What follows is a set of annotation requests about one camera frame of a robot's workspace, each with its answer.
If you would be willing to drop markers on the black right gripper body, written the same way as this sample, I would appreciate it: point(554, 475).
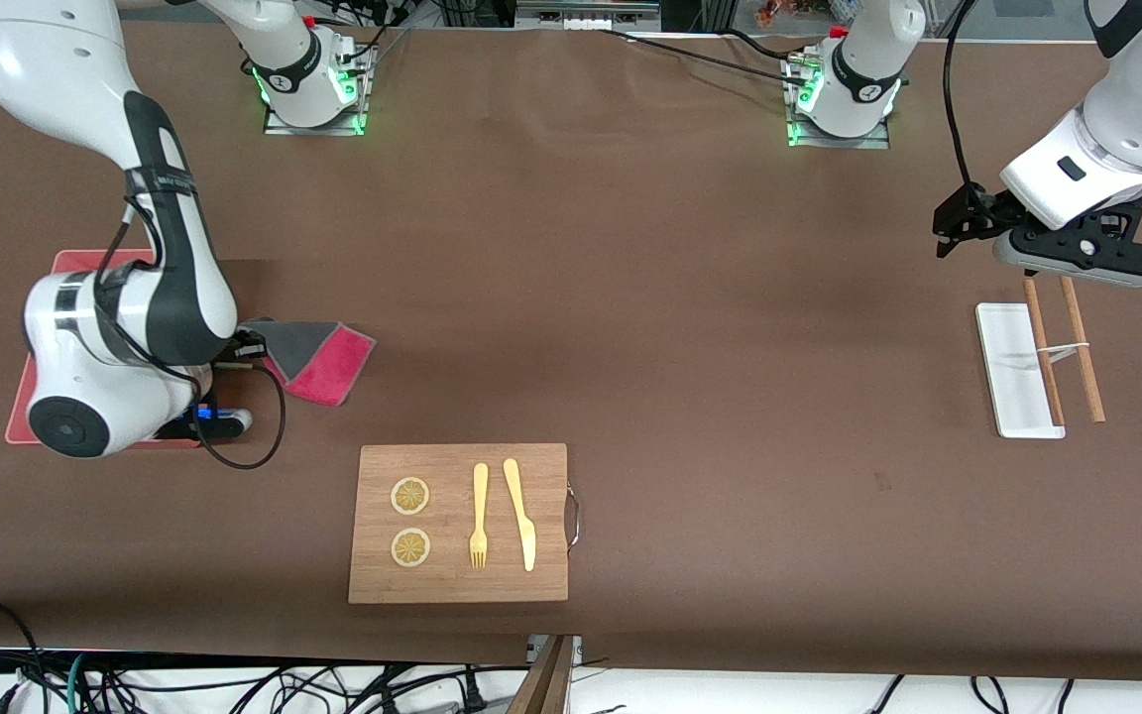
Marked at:
point(246, 347)

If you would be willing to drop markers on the white rubber band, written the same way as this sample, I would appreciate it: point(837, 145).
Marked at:
point(1067, 348)

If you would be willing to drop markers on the black power plug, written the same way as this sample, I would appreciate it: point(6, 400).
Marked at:
point(472, 696)

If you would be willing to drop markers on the yellow plastic knife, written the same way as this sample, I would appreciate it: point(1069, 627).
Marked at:
point(521, 526)

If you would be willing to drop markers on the white rectangular tray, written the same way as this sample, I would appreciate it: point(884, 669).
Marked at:
point(1012, 377)

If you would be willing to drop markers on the wooden cutting board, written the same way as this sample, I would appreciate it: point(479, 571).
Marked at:
point(541, 466)

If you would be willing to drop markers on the brown table cover sheet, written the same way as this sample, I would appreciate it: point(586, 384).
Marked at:
point(730, 496)

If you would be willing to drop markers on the grey equipment box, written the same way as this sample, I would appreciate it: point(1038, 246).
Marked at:
point(581, 15)

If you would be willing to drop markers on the red orange background object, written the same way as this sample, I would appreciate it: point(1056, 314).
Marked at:
point(779, 12)

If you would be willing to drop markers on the wooden plank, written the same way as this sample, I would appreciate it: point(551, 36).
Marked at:
point(543, 684)

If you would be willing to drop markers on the pink plastic bin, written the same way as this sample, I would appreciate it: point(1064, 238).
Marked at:
point(75, 263)

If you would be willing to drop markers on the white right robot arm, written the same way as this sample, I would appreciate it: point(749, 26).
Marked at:
point(46, 69)

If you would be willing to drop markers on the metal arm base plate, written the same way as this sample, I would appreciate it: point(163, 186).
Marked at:
point(358, 109)
point(799, 124)

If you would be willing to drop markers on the yellow plastic fork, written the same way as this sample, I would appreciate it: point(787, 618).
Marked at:
point(480, 486)

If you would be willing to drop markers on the lemon slice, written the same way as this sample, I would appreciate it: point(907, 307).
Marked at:
point(410, 547)
point(410, 497)

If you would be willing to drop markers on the brown wooden chopstick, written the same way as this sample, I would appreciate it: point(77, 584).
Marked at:
point(1036, 317)
point(1075, 317)

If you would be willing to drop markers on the pink and grey cloth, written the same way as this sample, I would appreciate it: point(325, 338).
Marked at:
point(333, 362)

